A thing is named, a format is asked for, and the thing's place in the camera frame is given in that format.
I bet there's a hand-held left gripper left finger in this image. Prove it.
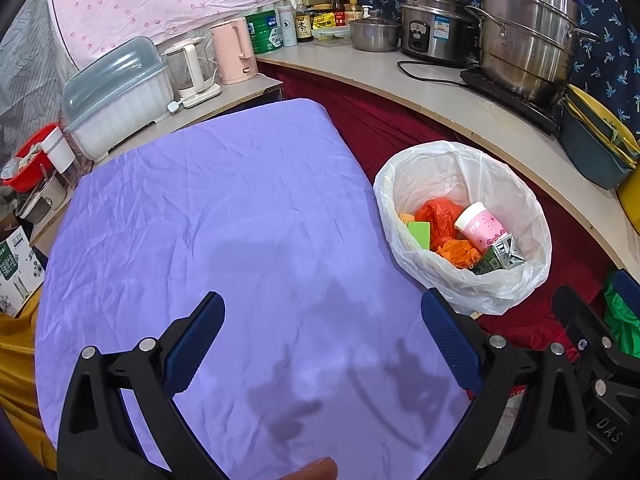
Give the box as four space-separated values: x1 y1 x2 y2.
56 291 226 480

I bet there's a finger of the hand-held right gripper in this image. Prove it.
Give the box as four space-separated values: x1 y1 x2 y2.
552 285 640 380
614 269 640 313

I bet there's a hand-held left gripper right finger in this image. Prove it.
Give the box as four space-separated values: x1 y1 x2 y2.
420 287 588 480

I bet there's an orange plastic bag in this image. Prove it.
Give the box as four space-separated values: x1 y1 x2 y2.
431 238 487 268

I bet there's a dark green drink carton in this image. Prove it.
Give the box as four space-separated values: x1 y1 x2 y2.
470 234 527 277

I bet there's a green toothpaste box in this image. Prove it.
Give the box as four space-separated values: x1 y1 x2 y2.
406 220 432 251

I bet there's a pink and white paper cup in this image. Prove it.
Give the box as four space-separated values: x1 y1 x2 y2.
453 201 511 256

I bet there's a red plastic bag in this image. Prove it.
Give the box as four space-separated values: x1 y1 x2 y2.
414 197 468 253

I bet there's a white plastic bin liner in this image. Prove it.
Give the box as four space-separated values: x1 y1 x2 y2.
373 141 552 317

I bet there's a green plastic bag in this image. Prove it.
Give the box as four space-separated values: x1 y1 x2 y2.
602 270 640 346

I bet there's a purple tablecloth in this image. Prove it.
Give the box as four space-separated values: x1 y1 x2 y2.
35 97 473 480

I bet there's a blue-grey plastic basin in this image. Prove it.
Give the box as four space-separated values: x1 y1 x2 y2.
557 105 638 191

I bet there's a white and green cardboard box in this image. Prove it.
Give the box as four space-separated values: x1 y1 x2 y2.
0 225 48 318

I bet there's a beige mug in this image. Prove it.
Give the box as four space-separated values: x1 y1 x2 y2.
35 175 68 211

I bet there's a black induction cooker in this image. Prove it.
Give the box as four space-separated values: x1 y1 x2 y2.
460 67 566 136

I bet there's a dark red curtain cloth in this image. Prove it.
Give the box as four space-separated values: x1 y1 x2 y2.
257 60 618 356

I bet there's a white cup grey band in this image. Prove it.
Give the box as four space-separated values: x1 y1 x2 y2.
40 127 76 173

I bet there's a beige curved counter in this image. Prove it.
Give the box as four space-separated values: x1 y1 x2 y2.
255 40 640 281

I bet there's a red plastic basin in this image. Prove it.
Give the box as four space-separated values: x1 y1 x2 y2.
0 122 61 192

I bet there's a white dish box grey lid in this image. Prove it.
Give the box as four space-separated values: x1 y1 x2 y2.
61 36 173 161

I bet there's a navy printed cloth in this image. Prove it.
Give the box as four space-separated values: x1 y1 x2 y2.
340 0 640 141

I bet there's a small beige cabinet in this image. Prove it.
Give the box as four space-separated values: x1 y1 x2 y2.
95 72 283 161

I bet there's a large steel steamer pot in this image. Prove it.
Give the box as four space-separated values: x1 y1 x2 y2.
465 0 601 106

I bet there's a pink electric kettle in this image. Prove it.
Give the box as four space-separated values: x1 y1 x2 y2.
210 16 258 86

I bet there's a steel rice cooker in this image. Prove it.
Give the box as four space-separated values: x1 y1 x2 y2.
400 0 481 66

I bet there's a small steel pot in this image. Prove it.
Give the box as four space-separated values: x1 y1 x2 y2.
349 10 402 52

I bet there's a green tin can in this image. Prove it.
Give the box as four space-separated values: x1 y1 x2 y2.
245 10 283 55

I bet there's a grey striped cloth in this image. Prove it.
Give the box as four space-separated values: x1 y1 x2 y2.
0 0 76 146

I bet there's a dark sauce bottle white label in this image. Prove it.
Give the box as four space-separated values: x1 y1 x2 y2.
294 0 315 43

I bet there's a yellow label jar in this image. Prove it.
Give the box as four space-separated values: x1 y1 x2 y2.
310 5 338 31

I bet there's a glass kettle white handle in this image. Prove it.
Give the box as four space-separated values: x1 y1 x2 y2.
162 37 222 109

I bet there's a black power cable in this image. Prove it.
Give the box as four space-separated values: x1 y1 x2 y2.
397 60 468 83

